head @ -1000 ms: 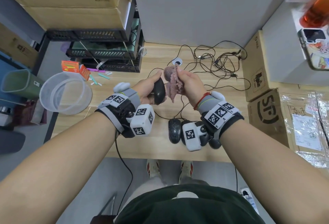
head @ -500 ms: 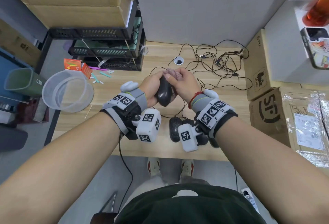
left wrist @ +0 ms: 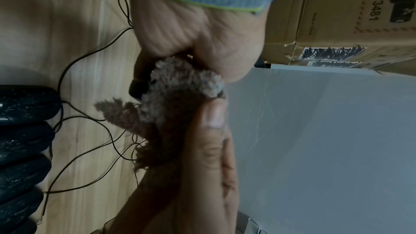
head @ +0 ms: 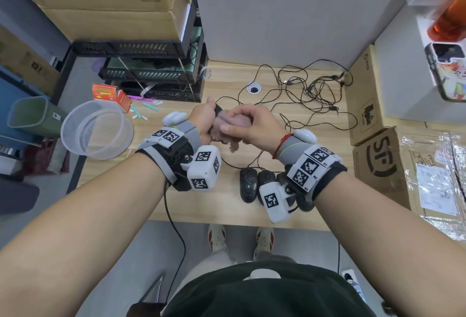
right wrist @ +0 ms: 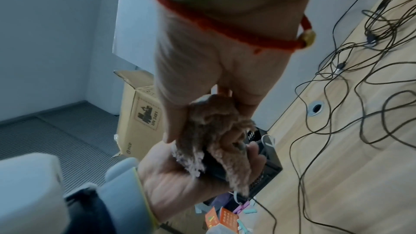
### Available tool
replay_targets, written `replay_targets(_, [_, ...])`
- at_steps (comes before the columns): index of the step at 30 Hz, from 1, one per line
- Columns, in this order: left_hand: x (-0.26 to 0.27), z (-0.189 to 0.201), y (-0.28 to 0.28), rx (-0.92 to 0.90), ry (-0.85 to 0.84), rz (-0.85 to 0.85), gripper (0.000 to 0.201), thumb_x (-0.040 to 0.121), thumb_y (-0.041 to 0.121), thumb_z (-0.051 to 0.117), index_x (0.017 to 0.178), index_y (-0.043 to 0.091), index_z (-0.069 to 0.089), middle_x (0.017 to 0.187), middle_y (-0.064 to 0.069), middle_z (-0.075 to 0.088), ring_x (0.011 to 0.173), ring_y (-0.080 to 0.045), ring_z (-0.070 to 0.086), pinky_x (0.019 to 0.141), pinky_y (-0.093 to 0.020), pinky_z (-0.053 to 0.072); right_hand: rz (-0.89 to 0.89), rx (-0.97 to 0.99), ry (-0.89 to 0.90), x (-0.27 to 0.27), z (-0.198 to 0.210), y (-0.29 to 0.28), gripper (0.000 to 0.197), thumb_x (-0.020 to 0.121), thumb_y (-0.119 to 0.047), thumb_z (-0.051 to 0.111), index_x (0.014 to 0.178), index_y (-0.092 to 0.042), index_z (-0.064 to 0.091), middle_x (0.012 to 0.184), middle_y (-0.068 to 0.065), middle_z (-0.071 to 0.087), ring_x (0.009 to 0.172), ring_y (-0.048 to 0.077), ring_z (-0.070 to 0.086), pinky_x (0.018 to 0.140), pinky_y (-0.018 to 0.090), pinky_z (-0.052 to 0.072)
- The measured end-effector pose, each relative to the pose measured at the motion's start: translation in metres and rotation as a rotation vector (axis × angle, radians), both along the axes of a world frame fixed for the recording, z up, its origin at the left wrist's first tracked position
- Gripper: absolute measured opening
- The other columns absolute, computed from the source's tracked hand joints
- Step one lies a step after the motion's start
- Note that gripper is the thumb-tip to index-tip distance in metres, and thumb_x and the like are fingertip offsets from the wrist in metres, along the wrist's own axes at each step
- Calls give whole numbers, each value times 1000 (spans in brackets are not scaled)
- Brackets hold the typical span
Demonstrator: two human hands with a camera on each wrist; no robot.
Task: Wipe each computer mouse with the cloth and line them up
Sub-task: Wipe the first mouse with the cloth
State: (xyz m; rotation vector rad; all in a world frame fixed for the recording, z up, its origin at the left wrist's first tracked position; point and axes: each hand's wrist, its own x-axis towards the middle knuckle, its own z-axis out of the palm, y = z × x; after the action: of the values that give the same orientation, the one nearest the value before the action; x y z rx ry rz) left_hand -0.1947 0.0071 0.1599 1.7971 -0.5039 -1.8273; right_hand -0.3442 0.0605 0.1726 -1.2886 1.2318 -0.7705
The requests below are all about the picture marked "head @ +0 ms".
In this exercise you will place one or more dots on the person's right hand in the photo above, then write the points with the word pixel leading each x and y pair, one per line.
pixel 258 125

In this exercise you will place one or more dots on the person's left hand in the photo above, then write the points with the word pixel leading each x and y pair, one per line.
pixel 205 120

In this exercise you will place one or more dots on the pink fluffy wiping cloth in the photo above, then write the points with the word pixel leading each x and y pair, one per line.
pixel 220 124

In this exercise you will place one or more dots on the person's left forearm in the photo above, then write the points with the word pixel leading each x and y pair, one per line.
pixel 73 240

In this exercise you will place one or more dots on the person's right forearm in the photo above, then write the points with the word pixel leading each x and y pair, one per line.
pixel 382 240

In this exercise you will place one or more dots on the person's left shoe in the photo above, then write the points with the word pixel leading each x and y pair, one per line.
pixel 216 236

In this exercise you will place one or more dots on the person's beige trousers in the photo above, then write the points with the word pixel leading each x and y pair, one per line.
pixel 218 258

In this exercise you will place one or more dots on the person's dark shirt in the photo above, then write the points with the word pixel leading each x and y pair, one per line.
pixel 225 291

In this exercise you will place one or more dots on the grey left wrist sleeve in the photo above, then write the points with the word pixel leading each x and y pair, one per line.
pixel 190 129

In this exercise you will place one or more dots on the grey wrist sleeve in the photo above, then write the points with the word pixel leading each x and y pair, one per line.
pixel 291 149
pixel 190 129

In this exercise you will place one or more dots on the white left wrist puck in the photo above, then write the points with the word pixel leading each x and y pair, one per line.
pixel 174 118

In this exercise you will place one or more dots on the white wrist puck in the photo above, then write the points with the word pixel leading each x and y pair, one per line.
pixel 174 118
pixel 306 135

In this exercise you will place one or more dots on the grey right wrist sleeve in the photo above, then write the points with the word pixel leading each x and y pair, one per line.
pixel 291 149

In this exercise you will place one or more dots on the white right wrist puck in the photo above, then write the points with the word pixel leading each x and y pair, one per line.
pixel 306 135

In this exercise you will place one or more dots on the teal pen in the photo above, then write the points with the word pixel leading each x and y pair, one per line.
pixel 151 107
pixel 135 112

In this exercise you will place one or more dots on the purple plastic strip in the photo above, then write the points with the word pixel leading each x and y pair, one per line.
pixel 140 97

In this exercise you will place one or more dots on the plain orange small box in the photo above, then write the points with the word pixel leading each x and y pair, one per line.
pixel 123 101

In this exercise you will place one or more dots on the orange box with green print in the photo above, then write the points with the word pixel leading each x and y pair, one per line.
pixel 104 93

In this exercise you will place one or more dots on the black stacked tray rack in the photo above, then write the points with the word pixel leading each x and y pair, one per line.
pixel 127 49

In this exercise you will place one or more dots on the small stamped cardboard box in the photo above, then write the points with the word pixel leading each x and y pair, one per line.
pixel 366 87

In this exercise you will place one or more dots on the clear plastic basin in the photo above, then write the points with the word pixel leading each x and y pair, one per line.
pixel 71 138

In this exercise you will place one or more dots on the plain cardboard box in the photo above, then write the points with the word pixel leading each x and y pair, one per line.
pixel 109 24

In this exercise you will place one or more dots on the white chest device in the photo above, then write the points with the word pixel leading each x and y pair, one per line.
pixel 262 274

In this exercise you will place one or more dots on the cardboard box with black logo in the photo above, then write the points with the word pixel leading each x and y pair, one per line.
pixel 404 185

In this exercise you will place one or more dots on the large white box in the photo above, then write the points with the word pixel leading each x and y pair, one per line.
pixel 407 73

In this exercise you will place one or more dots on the dark red bag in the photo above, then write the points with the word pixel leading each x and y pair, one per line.
pixel 42 156

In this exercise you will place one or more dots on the white power strip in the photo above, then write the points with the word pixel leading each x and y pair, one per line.
pixel 350 276

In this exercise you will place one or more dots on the green trash bin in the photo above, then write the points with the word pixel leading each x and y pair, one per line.
pixel 23 115

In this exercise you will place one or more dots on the cardboard box with small prints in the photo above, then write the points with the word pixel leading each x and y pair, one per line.
pixel 25 65

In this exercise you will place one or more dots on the blue panel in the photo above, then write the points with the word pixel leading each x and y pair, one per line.
pixel 14 89

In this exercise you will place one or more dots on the phone with colourful case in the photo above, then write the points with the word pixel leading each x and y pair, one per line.
pixel 447 73

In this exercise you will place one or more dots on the dark grey padded seat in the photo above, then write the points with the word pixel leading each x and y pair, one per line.
pixel 18 196

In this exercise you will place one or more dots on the orange bottle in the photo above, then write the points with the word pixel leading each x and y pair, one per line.
pixel 449 24

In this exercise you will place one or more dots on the left wrist camera rig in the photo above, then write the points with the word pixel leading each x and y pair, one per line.
pixel 205 169

